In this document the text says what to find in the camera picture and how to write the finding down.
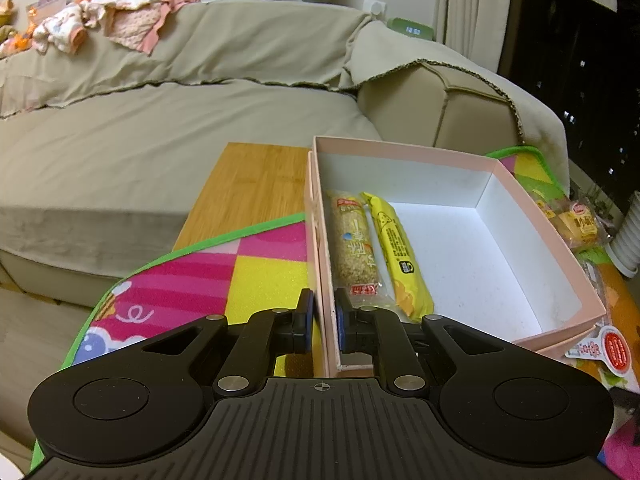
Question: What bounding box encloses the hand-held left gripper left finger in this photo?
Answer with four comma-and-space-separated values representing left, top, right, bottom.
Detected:
141, 287, 317, 401

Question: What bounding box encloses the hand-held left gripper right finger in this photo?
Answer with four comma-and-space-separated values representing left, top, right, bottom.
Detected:
334, 287, 501, 401

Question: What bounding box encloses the sesame bar packet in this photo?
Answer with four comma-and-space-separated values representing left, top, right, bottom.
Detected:
327, 189, 386, 311

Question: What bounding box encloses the yellow snack packet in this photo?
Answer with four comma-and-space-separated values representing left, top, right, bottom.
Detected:
360, 191, 435, 323

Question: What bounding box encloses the pink cardboard box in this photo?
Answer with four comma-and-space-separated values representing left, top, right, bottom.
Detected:
305, 135, 607, 378

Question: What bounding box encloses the bread packet with red label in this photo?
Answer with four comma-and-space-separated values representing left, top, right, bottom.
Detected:
532, 195, 614, 252

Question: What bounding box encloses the red white snack packet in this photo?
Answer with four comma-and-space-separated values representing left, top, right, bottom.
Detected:
565, 325, 637, 377

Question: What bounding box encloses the colourful cartoon play mat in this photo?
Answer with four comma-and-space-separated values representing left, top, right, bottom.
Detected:
30, 146, 640, 480

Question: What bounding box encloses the beige sofa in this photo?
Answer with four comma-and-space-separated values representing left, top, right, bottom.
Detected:
0, 0, 571, 306

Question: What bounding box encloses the beige fringed sofa cover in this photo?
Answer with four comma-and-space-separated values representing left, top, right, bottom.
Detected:
0, 0, 373, 118
342, 20, 571, 188

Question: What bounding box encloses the white ribbed plant pot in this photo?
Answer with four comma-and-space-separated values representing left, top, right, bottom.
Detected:
605, 204, 640, 277

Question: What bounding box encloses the green digital clock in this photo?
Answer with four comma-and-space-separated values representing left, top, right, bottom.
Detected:
387, 17, 435, 41

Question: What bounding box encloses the dark window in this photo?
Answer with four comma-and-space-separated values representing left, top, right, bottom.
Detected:
497, 0, 640, 211

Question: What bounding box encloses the cream curtain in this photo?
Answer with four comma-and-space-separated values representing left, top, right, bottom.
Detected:
432, 0, 526, 77

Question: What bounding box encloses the pink floral baby garment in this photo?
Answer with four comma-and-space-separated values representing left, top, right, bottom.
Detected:
100, 0, 201, 55

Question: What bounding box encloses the white orange printed baby garment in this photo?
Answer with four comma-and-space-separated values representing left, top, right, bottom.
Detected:
31, 2, 90, 57

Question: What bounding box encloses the yellow soft toy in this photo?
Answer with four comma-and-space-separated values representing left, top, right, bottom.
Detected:
0, 0, 19, 43

